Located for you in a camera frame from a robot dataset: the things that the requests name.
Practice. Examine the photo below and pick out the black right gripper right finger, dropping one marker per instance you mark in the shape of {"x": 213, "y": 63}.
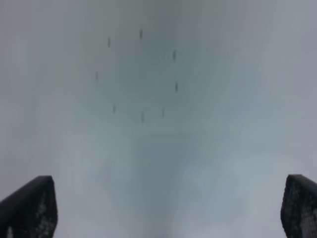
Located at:
{"x": 298, "y": 212}

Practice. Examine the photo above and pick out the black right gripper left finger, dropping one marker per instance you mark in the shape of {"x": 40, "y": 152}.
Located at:
{"x": 31, "y": 211}

